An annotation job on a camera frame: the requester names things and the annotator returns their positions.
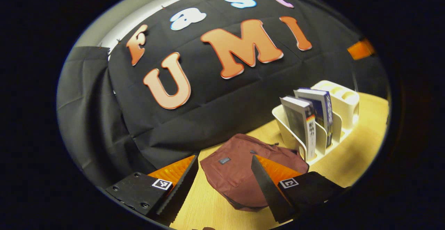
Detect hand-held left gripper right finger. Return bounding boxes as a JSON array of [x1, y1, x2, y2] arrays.
[[251, 154, 348, 223]]

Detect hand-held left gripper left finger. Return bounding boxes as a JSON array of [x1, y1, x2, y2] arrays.
[[104, 153, 200, 225]]

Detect maroon schoolbag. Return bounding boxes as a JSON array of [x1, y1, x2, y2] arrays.
[[200, 134, 309, 212]]

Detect white bookshelf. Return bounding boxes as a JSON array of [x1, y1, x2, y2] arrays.
[[272, 80, 360, 165]]

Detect blue cover book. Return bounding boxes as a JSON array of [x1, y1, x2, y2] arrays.
[[294, 87, 333, 147]]

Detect grey cover book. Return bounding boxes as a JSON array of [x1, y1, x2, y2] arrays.
[[280, 96, 317, 161]]

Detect black backdrop cloth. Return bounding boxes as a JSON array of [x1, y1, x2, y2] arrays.
[[57, 0, 390, 189]]

